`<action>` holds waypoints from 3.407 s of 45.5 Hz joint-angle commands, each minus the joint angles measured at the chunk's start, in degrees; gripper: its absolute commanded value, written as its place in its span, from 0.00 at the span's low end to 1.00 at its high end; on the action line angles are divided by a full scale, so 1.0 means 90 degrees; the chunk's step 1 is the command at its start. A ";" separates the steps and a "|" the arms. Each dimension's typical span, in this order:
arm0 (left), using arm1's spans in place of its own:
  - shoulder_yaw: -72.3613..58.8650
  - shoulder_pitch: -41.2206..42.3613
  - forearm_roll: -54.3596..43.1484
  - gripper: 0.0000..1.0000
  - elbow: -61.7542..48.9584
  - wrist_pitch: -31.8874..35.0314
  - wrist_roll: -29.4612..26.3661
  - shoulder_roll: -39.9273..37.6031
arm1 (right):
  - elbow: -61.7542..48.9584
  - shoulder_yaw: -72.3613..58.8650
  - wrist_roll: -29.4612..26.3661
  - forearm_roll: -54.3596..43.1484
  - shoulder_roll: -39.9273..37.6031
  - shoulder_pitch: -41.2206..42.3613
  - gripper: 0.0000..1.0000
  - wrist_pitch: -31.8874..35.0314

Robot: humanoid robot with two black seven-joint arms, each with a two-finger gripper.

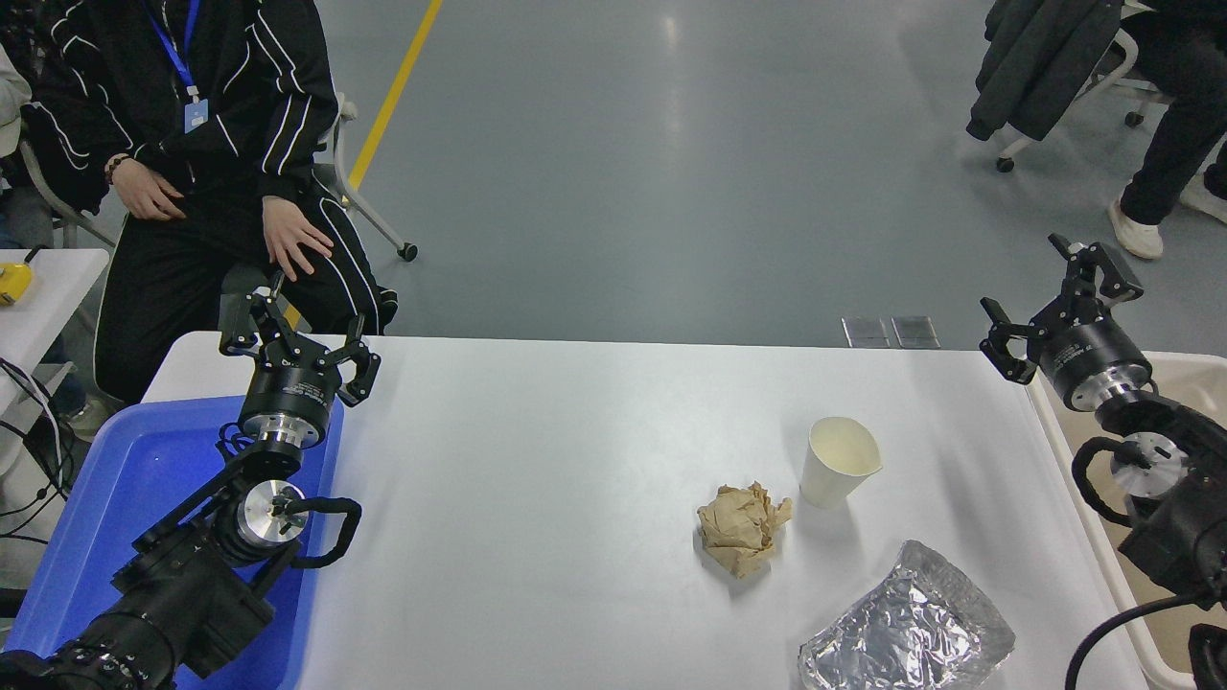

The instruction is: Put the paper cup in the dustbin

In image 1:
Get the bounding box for person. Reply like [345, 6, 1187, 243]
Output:
[0, 43, 54, 252]
[1110, 0, 1227, 262]
[21, 0, 399, 437]

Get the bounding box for crumpled silver foil tray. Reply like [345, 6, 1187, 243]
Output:
[798, 540, 1017, 690]

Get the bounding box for blue lanyard with badge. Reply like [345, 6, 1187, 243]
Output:
[144, 0, 210, 134]

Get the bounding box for white paper cup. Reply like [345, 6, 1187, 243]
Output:
[799, 417, 883, 510]

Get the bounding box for white wheeled chair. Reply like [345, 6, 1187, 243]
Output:
[312, 93, 420, 263]
[995, 29, 1175, 173]

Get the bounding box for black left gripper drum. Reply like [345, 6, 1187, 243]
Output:
[240, 341, 344, 432]

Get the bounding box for crumpled tan paper ball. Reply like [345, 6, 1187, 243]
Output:
[697, 481, 795, 580]

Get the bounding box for large pale bin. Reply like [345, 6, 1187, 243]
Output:
[1024, 351, 1227, 690]

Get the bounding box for person's right hand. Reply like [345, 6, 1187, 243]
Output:
[112, 156, 188, 221]

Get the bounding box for person's left hand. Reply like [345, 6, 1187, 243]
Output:
[263, 196, 335, 282]

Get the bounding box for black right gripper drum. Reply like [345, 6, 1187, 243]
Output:
[1033, 311, 1151, 399]

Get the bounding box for blue plastic tray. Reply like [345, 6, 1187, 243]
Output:
[3, 395, 344, 690]

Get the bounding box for white side table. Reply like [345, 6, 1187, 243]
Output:
[0, 249, 109, 413]

